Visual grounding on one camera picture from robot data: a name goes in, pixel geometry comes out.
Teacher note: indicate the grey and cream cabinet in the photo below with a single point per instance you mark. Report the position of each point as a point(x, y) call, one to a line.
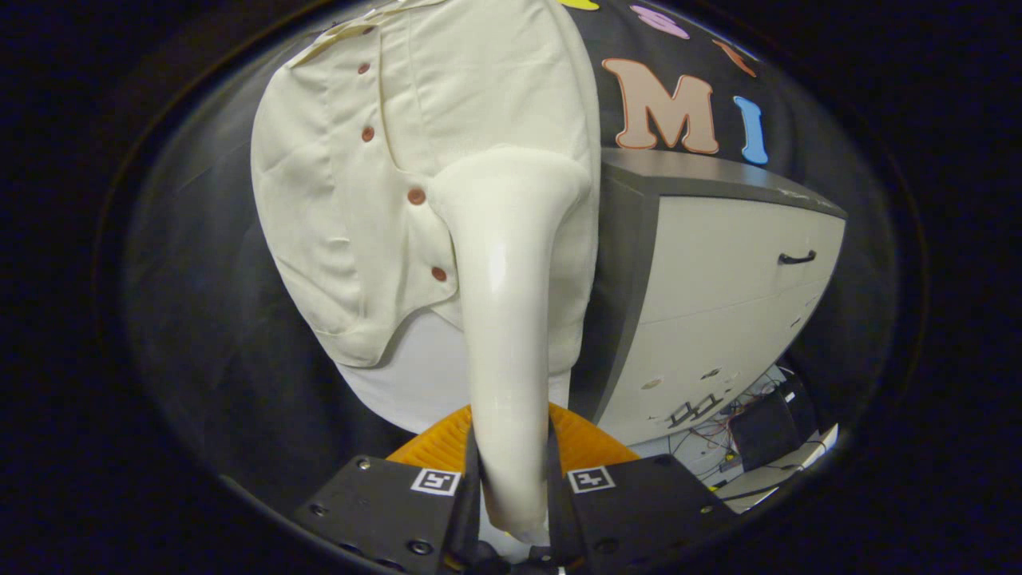
point(718, 303)

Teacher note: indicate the black box on floor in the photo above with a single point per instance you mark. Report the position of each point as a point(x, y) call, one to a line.
point(770, 427)

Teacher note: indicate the white garment steamer head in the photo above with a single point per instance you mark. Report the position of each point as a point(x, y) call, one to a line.
point(507, 319)

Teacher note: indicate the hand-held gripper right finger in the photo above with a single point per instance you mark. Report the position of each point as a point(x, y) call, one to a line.
point(639, 511)

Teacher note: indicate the cream button-up shirt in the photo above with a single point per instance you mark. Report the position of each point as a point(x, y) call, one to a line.
point(335, 200)

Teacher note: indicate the black backdrop cloth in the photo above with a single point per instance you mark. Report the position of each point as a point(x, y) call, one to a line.
point(207, 335)

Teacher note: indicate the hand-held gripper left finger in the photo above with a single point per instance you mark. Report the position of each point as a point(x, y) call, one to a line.
point(383, 511)

